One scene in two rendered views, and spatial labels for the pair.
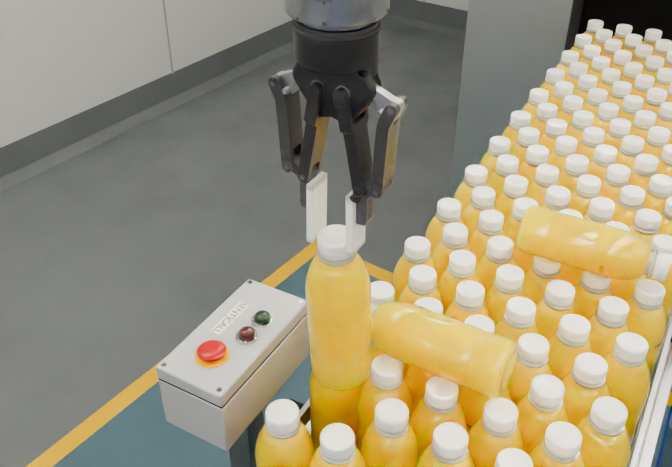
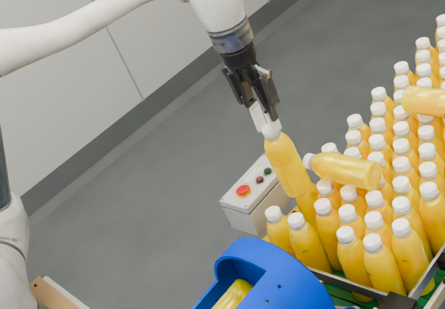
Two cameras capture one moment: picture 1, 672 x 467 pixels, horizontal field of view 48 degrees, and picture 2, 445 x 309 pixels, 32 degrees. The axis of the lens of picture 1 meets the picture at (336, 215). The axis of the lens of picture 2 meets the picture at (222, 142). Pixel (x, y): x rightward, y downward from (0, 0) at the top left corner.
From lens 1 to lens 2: 108 cm
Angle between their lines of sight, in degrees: 21
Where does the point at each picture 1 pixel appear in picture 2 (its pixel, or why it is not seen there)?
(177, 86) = (275, 11)
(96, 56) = not seen: hidden behind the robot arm
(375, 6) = (243, 41)
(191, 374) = (234, 201)
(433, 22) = not seen: outside the picture
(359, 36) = (241, 52)
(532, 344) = (399, 162)
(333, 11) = (226, 47)
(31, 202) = (181, 126)
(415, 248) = (351, 121)
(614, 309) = not seen: outside the picture
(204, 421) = (245, 223)
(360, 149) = (261, 91)
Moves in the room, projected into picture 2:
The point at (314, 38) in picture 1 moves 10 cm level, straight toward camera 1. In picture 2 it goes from (225, 57) to (217, 83)
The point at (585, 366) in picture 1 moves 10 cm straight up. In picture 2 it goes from (422, 169) to (413, 135)
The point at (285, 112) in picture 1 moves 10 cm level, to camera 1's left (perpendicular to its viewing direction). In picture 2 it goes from (231, 81) to (191, 90)
